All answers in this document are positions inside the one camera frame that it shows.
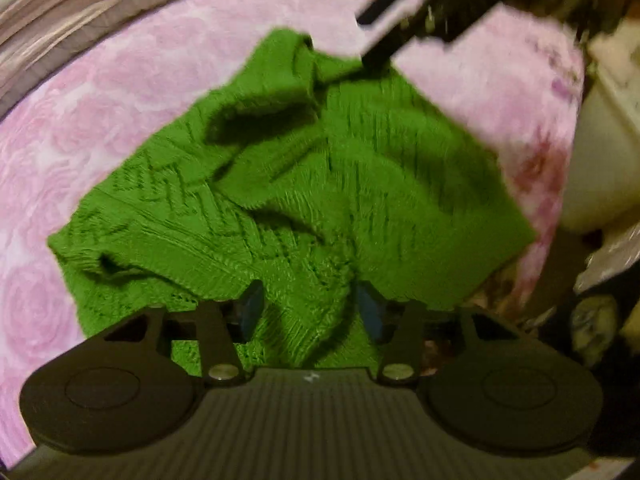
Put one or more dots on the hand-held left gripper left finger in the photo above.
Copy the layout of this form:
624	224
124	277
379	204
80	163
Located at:
250	309

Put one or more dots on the green knitted sweater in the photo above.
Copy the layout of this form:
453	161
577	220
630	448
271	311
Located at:
300	185

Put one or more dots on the pale pink quilt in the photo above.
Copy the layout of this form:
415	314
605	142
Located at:
75	5

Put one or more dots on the pink floral blanket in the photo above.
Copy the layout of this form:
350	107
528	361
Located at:
125	90

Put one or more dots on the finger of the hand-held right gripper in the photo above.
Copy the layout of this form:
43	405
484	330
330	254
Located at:
385	47
382	4

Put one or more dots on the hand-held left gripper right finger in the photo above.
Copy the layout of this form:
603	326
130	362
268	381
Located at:
370	310

